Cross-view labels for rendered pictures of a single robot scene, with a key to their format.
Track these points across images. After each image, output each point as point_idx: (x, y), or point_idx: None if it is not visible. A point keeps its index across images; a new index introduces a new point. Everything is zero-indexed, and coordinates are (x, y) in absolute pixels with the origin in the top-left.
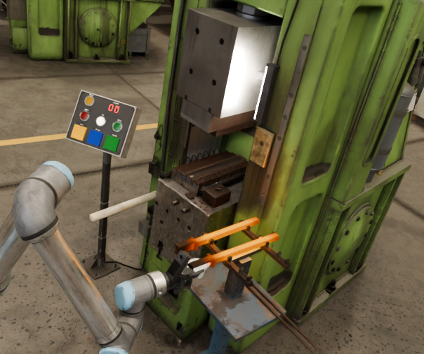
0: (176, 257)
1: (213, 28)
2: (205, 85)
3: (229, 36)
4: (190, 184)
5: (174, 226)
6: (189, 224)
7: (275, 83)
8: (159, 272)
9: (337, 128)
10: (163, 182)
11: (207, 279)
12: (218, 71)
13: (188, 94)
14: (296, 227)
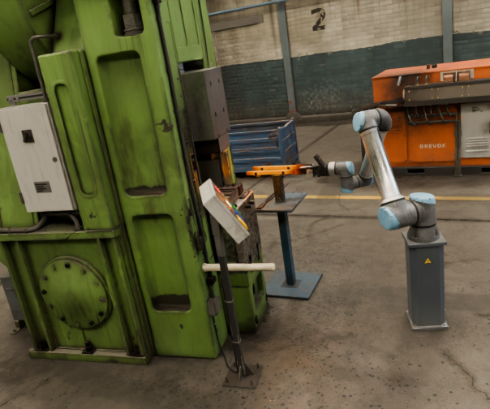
0: (318, 158)
1: (214, 75)
2: (221, 115)
3: (220, 75)
4: (235, 193)
5: (249, 228)
6: (251, 212)
7: None
8: (329, 162)
9: None
10: (238, 207)
11: (281, 206)
12: (222, 100)
13: (219, 131)
14: None
